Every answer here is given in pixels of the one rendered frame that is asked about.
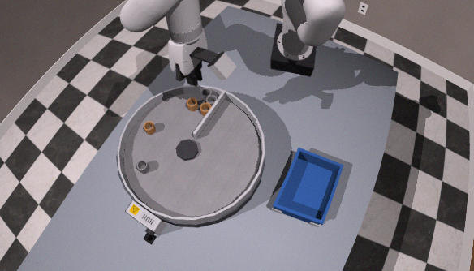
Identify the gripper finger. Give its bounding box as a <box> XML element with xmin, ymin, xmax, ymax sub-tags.
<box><xmin>194</xmin><ymin>61</ymin><xmax>202</xmax><ymax>81</ymax></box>
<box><xmin>176</xmin><ymin>64</ymin><xmax>198</xmax><ymax>86</ymax></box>

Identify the grey metal bushing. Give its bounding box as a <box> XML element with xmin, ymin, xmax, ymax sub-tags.
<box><xmin>206</xmin><ymin>95</ymin><xmax>217</xmax><ymax>107</ymax></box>
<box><xmin>137</xmin><ymin>160</ymin><xmax>149</xmax><ymax>174</ymax></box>
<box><xmin>201</xmin><ymin>88</ymin><xmax>212</xmax><ymax>101</ymax></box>

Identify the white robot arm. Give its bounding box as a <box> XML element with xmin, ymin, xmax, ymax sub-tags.
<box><xmin>120</xmin><ymin>0</ymin><xmax>346</xmax><ymax>80</ymax></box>

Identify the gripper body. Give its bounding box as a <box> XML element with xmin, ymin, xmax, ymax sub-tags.
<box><xmin>168</xmin><ymin>29</ymin><xmax>208</xmax><ymax>76</ymax></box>

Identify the bronze bushing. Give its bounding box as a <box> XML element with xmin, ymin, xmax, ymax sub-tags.
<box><xmin>200</xmin><ymin>103</ymin><xmax>211</xmax><ymax>116</ymax></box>
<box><xmin>144</xmin><ymin>121</ymin><xmax>156</xmax><ymax>135</ymax></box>
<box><xmin>187</xmin><ymin>98</ymin><xmax>198</xmax><ymax>111</ymax></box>

